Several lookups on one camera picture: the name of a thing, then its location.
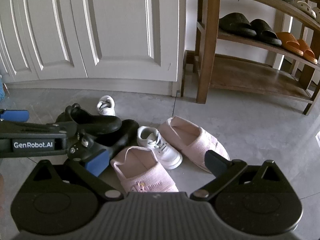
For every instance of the white cabinet doors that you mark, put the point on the white cabinet doors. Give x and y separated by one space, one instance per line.
112 30

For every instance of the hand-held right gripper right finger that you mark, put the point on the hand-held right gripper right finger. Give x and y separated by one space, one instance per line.
215 161

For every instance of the wooden shoe rack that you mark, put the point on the wooden shoe rack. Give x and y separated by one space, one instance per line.
212 42

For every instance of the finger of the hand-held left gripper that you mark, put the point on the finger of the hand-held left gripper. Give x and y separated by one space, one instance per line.
75 152
15 115

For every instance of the blue fluffy duster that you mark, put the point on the blue fluffy duster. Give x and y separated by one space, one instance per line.
2 88

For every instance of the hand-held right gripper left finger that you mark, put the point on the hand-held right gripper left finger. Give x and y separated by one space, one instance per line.
97 163

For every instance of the orange slide sandal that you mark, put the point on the orange slide sandal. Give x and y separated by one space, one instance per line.
307 51
288 42

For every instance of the pink slipper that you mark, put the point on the pink slipper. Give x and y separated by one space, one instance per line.
140 173
190 140

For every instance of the small white sneaker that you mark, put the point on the small white sneaker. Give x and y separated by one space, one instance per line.
162 150
106 106

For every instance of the black slide sandal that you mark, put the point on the black slide sandal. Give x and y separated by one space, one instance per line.
236 23
266 32

